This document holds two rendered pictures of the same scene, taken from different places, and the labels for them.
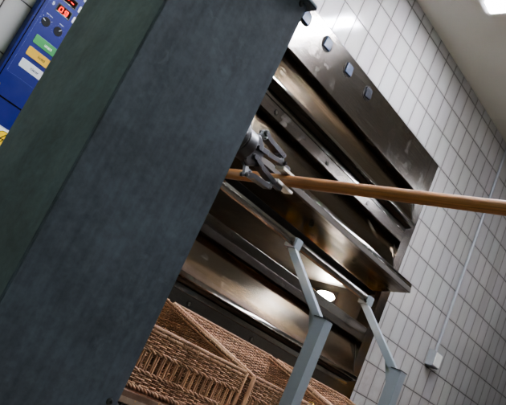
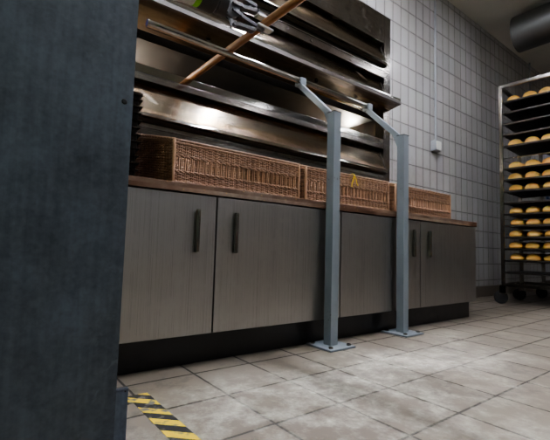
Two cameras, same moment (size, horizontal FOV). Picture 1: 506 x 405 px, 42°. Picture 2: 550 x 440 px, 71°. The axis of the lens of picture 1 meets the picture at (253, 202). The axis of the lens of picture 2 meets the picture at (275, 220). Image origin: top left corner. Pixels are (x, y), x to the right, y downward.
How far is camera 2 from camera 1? 45 cm
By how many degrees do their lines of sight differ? 12
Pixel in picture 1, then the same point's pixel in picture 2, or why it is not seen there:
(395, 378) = (402, 140)
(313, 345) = (333, 130)
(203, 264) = (257, 129)
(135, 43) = not seen: outside the picture
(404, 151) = (362, 17)
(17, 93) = not seen: hidden behind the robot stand
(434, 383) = (443, 161)
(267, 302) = (310, 141)
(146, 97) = not seen: outside the picture
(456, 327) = (443, 122)
